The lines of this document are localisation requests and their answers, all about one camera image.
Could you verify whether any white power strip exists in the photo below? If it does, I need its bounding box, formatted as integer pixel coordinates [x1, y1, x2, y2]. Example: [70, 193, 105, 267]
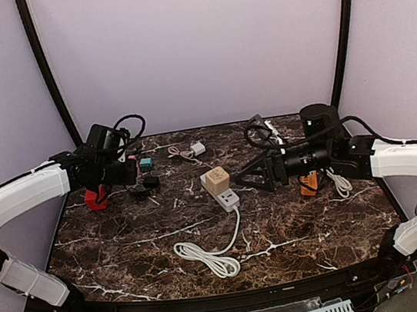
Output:
[200, 174, 240, 213]

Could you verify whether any white usb charger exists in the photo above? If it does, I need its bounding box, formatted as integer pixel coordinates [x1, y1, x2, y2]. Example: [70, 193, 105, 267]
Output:
[190, 142, 206, 157]

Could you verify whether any black plug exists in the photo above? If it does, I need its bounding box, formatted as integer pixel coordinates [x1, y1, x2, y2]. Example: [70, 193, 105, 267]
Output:
[142, 175, 160, 189]

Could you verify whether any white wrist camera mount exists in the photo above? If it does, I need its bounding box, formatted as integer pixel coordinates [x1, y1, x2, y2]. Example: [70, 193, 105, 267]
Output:
[117, 127, 132, 156]
[264, 120, 285, 145]

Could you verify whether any orange power strip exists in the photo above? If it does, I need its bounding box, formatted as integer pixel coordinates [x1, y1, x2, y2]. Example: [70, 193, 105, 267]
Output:
[299, 171, 319, 197]

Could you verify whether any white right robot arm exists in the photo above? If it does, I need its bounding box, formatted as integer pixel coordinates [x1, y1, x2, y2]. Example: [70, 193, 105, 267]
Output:
[235, 103, 417, 260]

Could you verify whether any teal usb charger plug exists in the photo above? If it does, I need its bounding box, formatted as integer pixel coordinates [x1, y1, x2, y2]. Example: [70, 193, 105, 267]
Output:
[138, 158, 154, 172]

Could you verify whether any beige cube socket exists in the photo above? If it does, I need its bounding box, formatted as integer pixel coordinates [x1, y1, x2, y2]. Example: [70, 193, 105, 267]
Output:
[204, 166, 230, 196]

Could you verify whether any white power strip cable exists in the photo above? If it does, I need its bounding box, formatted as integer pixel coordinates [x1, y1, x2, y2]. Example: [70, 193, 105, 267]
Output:
[325, 165, 355, 202]

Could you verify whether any red cube socket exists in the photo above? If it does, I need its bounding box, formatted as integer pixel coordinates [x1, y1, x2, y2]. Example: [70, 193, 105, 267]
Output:
[84, 185, 108, 211]

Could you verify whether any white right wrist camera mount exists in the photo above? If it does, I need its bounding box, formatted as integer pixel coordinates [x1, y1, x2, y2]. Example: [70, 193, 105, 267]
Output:
[264, 120, 285, 145]

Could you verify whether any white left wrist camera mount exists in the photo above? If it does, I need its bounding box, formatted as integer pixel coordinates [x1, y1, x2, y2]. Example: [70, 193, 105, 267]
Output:
[117, 127, 132, 156]

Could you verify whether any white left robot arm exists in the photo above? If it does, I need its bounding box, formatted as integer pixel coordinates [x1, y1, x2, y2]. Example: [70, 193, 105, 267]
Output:
[0, 114, 146, 308]

